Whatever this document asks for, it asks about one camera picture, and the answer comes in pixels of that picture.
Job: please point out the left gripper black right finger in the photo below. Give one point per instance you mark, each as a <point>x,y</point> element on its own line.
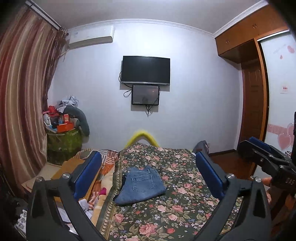
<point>253,222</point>

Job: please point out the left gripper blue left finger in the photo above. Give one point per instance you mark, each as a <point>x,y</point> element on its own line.
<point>43,218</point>

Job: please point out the blue denim jeans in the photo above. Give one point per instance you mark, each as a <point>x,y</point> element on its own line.
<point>140,185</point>

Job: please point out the person's right hand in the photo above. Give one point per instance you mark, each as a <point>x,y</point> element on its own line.
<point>267,183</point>

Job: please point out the green storage box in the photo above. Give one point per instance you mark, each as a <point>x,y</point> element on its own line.
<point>63,146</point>

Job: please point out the orange box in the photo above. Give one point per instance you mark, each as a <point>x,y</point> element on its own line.
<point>65,127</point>

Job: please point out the floral bedspread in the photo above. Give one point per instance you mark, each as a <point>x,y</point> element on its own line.
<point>179,214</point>

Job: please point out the yellow foam tube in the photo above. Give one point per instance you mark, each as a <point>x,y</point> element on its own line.
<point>142,135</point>

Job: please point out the wooden door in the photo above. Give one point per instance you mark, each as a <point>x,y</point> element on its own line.
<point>255,94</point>

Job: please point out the white sliding wardrobe door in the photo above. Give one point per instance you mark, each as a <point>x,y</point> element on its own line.
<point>279,55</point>

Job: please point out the wooden overhead cabinet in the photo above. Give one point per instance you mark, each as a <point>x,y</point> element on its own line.
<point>237,44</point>

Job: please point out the white air conditioner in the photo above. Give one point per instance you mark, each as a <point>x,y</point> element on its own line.
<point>91,36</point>

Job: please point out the striped red curtain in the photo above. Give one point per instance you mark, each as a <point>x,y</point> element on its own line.
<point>30,51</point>

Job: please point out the small black wall monitor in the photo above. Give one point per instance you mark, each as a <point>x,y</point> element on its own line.
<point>145,94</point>

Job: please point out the black wall television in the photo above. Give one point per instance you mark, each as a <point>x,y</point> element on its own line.
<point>146,70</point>

